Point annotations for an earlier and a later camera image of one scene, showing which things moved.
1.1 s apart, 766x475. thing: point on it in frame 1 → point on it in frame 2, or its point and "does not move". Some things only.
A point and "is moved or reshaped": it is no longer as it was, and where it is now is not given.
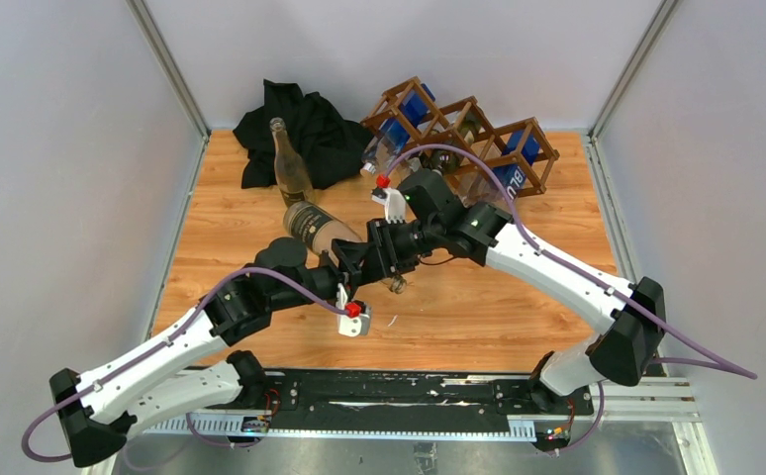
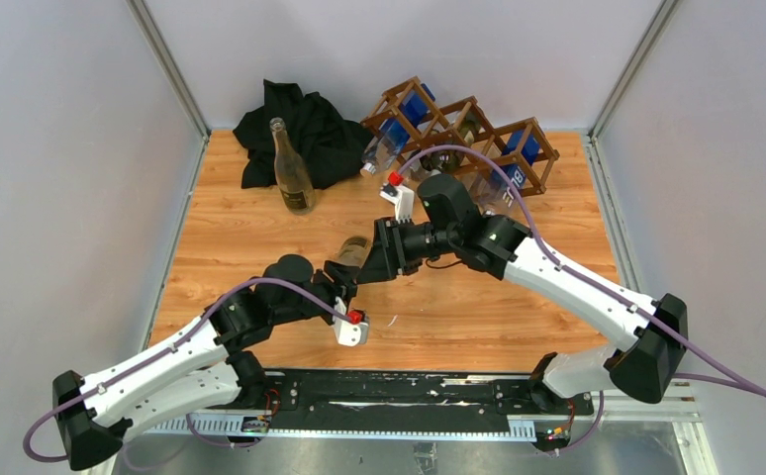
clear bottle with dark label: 291,173 does not move
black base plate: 404,394 does not move
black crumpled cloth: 330,143 does not move
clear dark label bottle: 315,229 is moved or reshaped
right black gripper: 385,259 does not move
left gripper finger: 349,252 → 341,273
